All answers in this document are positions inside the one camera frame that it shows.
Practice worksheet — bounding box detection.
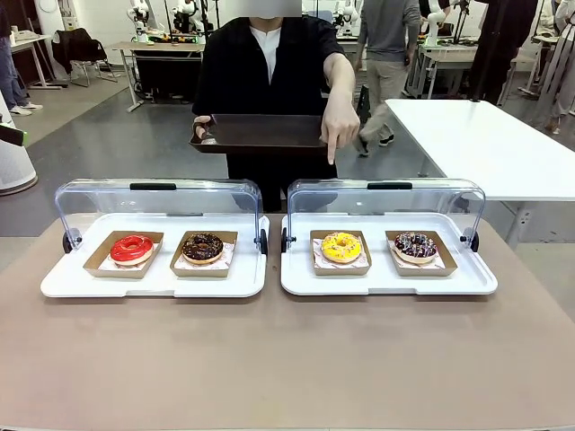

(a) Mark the person's left forearm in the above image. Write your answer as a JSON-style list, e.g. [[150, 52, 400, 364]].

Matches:
[[322, 52, 357, 107]]

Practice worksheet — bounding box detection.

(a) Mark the bystander in black clothes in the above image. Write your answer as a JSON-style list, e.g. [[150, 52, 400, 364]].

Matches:
[[466, 0, 540, 107]]

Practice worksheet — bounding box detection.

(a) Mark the black and white background robot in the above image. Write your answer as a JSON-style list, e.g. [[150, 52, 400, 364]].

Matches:
[[172, 0, 201, 46]]

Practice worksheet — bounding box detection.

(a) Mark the bystander in grey clothes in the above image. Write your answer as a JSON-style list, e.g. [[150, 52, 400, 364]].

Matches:
[[353, 0, 424, 158]]

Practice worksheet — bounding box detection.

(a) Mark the printed paper liner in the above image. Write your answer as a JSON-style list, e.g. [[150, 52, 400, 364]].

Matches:
[[388, 240, 447, 270], [97, 242, 156, 273], [173, 242, 235, 271], [313, 237, 367, 269]]

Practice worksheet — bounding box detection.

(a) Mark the dark donut with white drizzle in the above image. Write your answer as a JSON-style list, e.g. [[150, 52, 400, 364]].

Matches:
[[393, 231, 439, 265]]

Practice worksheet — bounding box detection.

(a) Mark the chocolate sprinkled donut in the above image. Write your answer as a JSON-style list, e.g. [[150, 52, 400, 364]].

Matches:
[[181, 232, 225, 265]]

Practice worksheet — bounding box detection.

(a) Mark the person torso in black shirt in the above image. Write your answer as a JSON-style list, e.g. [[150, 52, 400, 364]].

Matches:
[[191, 4, 348, 215]]

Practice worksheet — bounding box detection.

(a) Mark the red frosted donut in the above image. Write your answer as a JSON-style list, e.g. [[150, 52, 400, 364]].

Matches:
[[83, 230, 165, 279]]

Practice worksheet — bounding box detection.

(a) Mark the grey background workbench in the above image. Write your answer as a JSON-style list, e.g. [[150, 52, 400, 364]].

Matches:
[[416, 42, 538, 101]]

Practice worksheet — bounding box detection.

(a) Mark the dark sprinkled donut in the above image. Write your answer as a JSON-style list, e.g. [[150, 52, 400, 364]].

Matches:
[[385, 230, 458, 277]]

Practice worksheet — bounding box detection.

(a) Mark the white cylindrical air purifier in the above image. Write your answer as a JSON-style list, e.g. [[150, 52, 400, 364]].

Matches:
[[0, 87, 40, 197]]

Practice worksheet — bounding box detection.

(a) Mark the dark brown serving tray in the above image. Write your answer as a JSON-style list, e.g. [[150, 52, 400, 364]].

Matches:
[[188, 113, 336, 156]]

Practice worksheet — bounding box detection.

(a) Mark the chocolate frosted donut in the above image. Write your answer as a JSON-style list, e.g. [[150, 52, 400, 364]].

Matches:
[[169, 230, 239, 278]]

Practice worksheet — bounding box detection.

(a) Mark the person's left hand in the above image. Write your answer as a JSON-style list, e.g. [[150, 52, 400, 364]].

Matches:
[[321, 101, 361, 166]]

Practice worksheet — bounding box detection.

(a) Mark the white desk with grey legs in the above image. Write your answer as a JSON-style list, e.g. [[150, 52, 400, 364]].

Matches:
[[8, 33, 62, 91]]

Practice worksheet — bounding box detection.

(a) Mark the white robot arm green ring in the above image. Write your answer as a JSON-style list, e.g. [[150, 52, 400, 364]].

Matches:
[[423, 0, 456, 48]]

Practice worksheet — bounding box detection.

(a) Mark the black stool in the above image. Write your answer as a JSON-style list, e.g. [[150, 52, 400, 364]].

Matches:
[[357, 84, 372, 123]]

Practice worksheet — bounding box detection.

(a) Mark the large white table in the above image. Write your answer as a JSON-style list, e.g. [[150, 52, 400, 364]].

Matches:
[[385, 98, 575, 247]]

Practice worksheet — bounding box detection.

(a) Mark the white display tray base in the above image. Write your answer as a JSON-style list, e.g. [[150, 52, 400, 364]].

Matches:
[[280, 213, 499, 297], [40, 213, 270, 300]]

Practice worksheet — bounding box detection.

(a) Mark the bystander in beige clothes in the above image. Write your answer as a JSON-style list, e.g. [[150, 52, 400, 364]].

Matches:
[[536, 0, 575, 134]]

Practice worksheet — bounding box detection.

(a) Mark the yellow frosted donut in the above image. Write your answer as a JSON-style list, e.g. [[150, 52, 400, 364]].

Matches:
[[309, 230, 373, 277]]

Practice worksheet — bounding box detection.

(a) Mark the brown top workbench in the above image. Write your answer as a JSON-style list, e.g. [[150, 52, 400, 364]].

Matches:
[[111, 40, 206, 113]]

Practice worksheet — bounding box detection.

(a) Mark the bystander in blue jeans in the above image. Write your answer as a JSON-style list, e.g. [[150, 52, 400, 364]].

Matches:
[[0, 0, 44, 118]]

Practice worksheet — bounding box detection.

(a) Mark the metal frame chair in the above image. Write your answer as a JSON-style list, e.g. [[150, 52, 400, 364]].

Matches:
[[69, 56, 119, 89]]

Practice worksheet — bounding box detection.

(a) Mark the clear lid with black handle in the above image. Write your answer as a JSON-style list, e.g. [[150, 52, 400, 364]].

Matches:
[[54, 178, 270, 256], [280, 178, 487, 255]]

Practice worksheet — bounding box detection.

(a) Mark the black jacket on chair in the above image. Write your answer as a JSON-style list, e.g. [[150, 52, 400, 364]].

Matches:
[[51, 27, 109, 75]]

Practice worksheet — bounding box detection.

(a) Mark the yellow sprinkled donut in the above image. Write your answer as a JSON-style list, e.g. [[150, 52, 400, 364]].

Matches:
[[321, 231, 363, 265]]

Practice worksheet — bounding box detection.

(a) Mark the red glazed donut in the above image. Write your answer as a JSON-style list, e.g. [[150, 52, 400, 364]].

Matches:
[[110, 233, 156, 267]]

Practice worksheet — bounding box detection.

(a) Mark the person's right hand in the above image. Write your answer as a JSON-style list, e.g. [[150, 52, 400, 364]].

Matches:
[[192, 115, 217, 138]]

